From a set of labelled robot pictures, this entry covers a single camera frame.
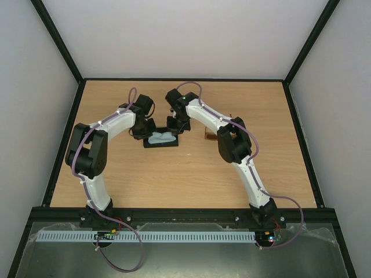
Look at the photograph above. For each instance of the light blue cleaning cloth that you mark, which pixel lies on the light blue cleaning cloth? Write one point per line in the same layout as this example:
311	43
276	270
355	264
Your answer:
161	138

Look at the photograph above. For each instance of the right control board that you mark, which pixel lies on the right control board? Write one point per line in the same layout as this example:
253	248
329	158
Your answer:
268	237

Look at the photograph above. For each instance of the left control board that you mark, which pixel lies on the left control board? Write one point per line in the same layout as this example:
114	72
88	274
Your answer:
106	235

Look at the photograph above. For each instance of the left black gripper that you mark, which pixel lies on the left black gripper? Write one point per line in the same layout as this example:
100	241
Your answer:
138	136

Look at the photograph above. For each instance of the black glasses case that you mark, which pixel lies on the black glasses case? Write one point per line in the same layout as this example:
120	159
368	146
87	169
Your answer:
170	144

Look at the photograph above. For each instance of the black aluminium frame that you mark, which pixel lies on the black aluminium frame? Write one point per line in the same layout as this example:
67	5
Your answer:
194	215

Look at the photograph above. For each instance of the control board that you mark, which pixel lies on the control board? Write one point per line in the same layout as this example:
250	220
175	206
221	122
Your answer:
268	237
106	235

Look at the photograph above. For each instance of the brown sunglasses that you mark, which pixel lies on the brown sunglasses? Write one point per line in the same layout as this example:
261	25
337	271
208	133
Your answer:
211	135

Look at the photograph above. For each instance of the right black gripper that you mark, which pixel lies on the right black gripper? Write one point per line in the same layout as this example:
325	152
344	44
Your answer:
176	126

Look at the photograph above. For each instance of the light blue slotted cable duct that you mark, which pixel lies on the light blue slotted cable duct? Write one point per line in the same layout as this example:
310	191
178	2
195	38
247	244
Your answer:
149	237

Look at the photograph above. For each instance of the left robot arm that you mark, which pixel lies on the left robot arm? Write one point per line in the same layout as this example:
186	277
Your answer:
88	150

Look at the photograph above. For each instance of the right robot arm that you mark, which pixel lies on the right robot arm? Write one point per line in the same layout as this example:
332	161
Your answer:
234	145

